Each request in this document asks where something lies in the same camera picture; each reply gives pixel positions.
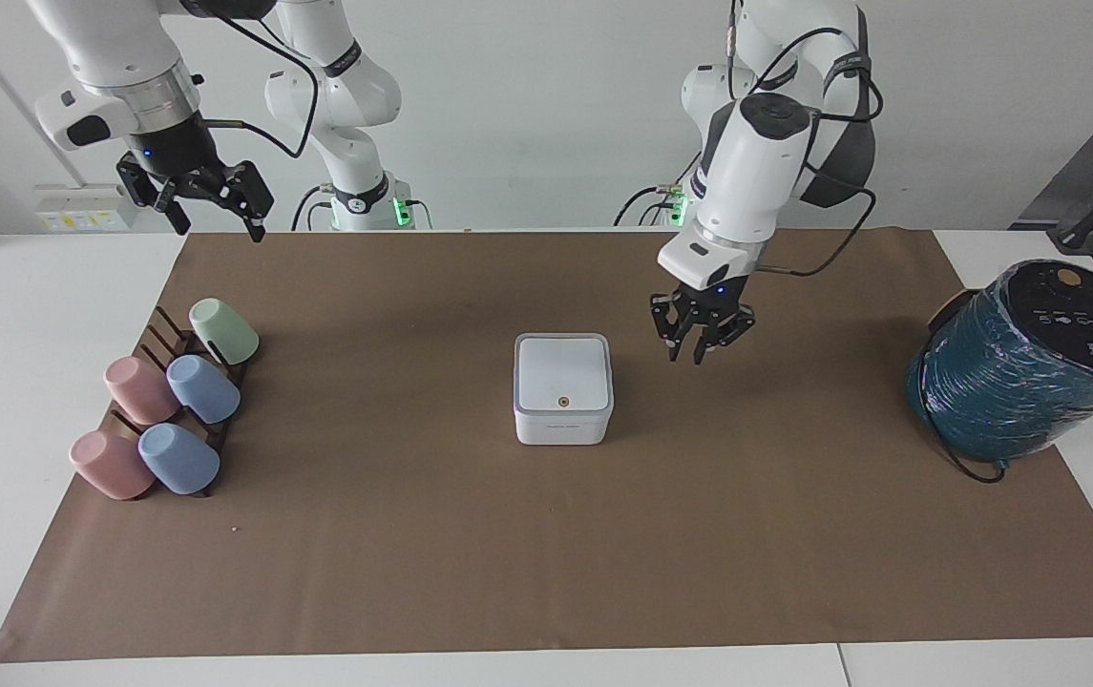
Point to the brown wooden cup rack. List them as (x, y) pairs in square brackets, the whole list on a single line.
[(167, 336)]

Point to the white wall socket box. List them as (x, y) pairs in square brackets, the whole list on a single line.
[(83, 210)]

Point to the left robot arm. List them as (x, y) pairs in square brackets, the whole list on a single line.
[(746, 172)]

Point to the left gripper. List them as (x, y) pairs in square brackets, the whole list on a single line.
[(716, 294)]

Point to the blue cup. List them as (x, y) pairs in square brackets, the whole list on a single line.
[(178, 460), (204, 386)]

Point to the pink cup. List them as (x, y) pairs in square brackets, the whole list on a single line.
[(137, 389), (112, 465)]

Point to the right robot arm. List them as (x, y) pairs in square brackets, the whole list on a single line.
[(116, 52)]

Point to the white square trash can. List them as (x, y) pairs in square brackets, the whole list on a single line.
[(562, 382)]

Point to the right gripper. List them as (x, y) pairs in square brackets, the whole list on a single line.
[(178, 148)]

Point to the green cup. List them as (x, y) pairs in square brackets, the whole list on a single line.
[(226, 332)]

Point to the teal plastic-wrapped round appliance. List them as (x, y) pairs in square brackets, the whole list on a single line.
[(1023, 372)]

